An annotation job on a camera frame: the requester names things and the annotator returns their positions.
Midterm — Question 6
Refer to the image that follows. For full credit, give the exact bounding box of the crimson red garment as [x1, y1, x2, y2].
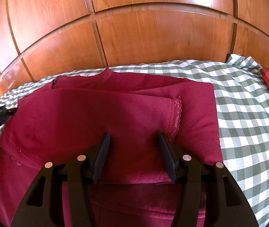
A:
[0, 69, 222, 226]

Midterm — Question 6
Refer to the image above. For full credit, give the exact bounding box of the green white checkered bedsheet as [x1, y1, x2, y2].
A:
[0, 53, 269, 227]

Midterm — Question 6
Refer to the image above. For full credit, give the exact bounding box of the wooden panelled headboard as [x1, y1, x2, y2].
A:
[0, 0, 269, 97]

